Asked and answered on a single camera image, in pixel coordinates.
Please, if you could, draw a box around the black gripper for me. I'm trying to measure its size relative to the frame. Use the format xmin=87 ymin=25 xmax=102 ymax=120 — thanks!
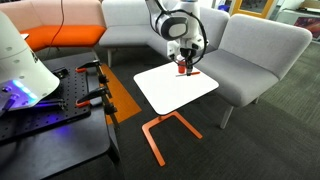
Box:
xmin=179 ymin=47 xmax=197 ymax=77

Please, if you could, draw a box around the orange pen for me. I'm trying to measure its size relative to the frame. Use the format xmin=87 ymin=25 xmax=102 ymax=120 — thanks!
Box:
xmin=175 ymin=70 xmax=202 ymax=78

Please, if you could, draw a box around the red plastic cup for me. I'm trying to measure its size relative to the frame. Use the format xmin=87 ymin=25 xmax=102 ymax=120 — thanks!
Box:
xmin=176 ymin=54 xmax=187 ymax=75

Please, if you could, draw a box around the grey sofa seat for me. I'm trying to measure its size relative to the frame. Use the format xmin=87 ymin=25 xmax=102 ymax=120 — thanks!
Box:
xmin=191 ymin=13 xmax=313 ymax=130

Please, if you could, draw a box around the grey corner sofa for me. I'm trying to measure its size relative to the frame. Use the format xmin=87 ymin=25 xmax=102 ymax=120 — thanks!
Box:
xmin=98 ymin=0 xmax=231 ymax=68

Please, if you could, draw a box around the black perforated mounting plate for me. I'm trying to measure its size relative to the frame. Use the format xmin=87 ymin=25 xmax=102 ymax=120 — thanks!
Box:
xmin=0 ymin=66 xmax=93 ymax=143

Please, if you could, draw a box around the orange and pink sofa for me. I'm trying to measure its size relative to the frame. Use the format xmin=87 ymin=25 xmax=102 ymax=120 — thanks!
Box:
xmin=0 ymin=0 xmax=107 ymax=53

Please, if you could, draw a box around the grey desk with poster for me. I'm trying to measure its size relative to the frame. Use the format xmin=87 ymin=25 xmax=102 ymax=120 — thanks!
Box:
xmin=276 ymin=7 xmax=320 ymax=42

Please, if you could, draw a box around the black robot cart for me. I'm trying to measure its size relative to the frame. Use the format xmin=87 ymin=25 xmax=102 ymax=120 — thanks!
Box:
xmin=0 ymin=51 xmax=122 ymax=180

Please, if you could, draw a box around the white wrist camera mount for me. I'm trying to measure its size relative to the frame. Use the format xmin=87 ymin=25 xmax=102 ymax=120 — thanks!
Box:
xmin=166 ymin=38 xmax=203 ymax=61

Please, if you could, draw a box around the white side table orange frame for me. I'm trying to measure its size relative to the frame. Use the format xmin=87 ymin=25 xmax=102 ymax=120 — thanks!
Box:
xmin=133 ymin=61 xmax=220 ymax=168

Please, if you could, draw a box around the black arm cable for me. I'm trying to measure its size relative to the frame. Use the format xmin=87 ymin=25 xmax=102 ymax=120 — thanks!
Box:
xmin=151 ymin=0 xmax=209 ymax=68

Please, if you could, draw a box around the yellow door frame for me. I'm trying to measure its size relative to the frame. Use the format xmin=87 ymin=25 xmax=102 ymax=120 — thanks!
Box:
xmin=230 ymin=0 xmax=276 ymax=20

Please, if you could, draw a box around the black clamp orange handle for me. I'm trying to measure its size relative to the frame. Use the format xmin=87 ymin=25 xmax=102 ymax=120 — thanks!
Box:
xmin=75 ymin=59 xmax=110 ymax=85
xmin=75 ymin=86 xmax=120 ymax=130

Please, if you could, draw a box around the small black bracket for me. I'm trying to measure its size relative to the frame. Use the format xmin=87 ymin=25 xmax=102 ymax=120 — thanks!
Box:
xmin=51 ymin=67 xmax=70 ymax=80

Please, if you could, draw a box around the thin black hanging cable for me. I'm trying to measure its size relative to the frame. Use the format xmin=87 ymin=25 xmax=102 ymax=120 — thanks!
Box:
xmin=49 ymin=0 xmax=65 ymax=48

